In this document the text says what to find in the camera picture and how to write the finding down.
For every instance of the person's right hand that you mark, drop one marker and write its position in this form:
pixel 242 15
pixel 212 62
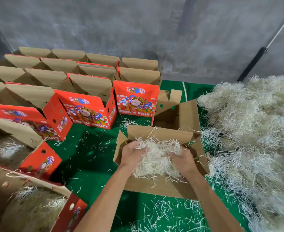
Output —
pixel 183 161

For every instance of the person's left hand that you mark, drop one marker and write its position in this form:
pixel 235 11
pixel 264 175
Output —
pixel 132 154

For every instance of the pile of shredded paper filler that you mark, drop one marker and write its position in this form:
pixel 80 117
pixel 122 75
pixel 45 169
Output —
pixel 258 137

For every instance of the group of red fruit boxes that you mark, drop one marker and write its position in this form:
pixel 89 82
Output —
pixel 59 77

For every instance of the person's left forearm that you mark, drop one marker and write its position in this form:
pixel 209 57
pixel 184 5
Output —
pixel 103 205

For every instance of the person's right forearm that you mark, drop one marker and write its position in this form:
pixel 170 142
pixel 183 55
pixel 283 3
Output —
pixel 214 205

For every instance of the white pole with black grip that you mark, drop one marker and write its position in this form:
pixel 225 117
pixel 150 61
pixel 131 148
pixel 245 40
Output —
pixel 252 64

